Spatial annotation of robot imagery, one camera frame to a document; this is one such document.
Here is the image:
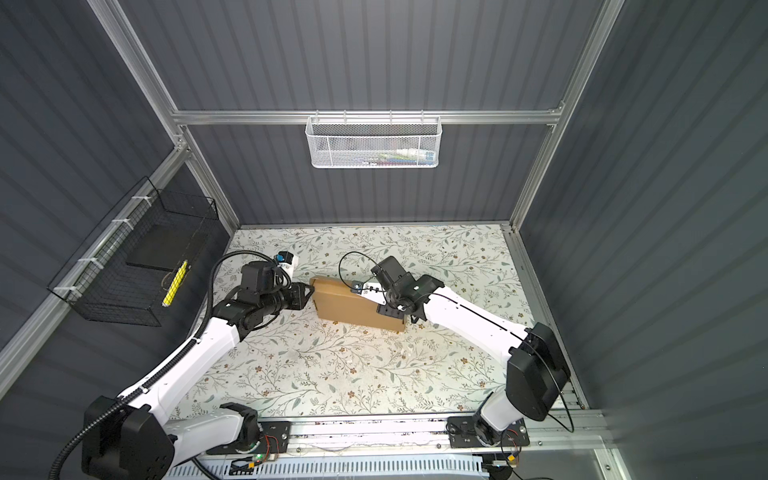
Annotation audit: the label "brown cardboard box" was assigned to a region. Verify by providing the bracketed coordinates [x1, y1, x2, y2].
[310, 277, 405, 332]

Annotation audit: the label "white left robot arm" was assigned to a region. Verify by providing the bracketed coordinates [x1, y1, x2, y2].
[74, 251, 314, 479]

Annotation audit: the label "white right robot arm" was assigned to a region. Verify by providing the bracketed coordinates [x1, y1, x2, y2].
[359, 256, 571, 445]

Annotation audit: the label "yellow marker pen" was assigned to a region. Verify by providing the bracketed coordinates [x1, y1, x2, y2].
[161, 260, 189, 308]

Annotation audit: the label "items in white basket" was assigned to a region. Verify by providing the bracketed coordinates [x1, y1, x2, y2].
[358, 148, 438, 168]

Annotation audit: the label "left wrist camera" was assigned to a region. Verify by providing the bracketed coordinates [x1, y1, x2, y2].
[275, 250, 299, 278]

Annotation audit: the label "black corrugated cable conduit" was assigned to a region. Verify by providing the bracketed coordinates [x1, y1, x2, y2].
[47, 250, 280, 480]

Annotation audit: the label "white wire mesh basket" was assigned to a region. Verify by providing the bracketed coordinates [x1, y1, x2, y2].
[305, 121, 443, 169]

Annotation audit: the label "white vented cable duct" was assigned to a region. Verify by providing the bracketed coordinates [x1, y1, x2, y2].
[166, 454, 490, 479]

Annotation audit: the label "black wire mesh basket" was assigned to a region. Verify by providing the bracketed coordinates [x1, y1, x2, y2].
[48, 181, 221, 327]

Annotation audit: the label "aluminium horizontal frame bar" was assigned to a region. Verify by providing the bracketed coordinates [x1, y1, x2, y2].
[171, 108, 563, 126]

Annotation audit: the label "aluminium right corner post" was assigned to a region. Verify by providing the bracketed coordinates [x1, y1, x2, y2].
[509, 0, 625, 233]

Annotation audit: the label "aluminium frame corner post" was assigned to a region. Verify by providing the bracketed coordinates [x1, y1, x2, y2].
[88, 1, 240, 235]

